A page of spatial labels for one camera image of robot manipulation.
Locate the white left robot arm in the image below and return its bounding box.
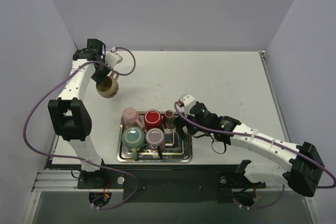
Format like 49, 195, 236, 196
48, 39, 109, 188

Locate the shiny steel tray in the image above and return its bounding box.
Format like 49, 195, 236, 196
117, 112, 192, 163

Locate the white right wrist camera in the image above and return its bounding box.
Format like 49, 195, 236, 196
178, 94, 196, 115

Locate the beige round mug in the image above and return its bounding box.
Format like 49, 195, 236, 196
96, 73, 119, 98

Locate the brown glazed mug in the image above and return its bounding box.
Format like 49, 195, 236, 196
163, 110, 174, 129

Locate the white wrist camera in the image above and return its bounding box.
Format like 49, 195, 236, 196
178, 94, 196, 115
105, 47, 123, 69

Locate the red mug black handle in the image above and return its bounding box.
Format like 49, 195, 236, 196
144, 110, 163, 130

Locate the aluminium frame rail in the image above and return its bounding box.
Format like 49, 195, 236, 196
31, 50, 315, 193

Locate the teal glazed mug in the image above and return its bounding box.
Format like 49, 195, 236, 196
122, 126, 146, 160

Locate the lilac mug black handle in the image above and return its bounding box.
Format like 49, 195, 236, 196
145, 128, 165, 159

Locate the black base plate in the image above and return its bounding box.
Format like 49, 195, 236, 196
44, 163, 263, 204

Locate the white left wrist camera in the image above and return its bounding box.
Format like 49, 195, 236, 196
105, 47, 123, 69

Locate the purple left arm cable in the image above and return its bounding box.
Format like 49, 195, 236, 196
23, 46, 140, 210

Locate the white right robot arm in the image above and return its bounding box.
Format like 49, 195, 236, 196
174, 101, 325, 197

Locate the pink faceted mug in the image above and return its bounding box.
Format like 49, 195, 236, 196
122, 107, 143, 128

